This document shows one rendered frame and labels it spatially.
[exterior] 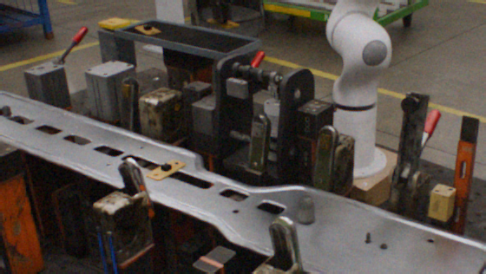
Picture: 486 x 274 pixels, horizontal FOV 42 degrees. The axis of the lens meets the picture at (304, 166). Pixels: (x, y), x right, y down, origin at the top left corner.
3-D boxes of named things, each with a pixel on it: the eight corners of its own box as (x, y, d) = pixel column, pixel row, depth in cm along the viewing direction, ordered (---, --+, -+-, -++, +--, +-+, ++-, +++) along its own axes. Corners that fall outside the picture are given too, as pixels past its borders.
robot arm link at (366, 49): (366, 90, 178) (370, 6, 166) (394, 118, 162) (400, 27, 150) (326, 96, 175) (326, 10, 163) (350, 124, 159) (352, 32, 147)
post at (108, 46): (117, 172, 192) (94, 29, 171) (135, 163, 197) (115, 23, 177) (134, 179, 188) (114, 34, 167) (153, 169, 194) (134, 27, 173)
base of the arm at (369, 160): (338, 140, 192) (339, 83, 183) (397, 154, 184) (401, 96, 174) (307, 168, 178) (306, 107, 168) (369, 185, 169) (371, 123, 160)
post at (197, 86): (195, 231, 164) (181, 85, 145) (208, 221, 168) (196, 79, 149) (210, 236, 162) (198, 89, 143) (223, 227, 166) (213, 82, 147)
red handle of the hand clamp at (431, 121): (392, 173, 115) (425, 106, 121) (394, 179, 117) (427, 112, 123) (413, 179, 113) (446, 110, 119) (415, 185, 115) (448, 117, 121)
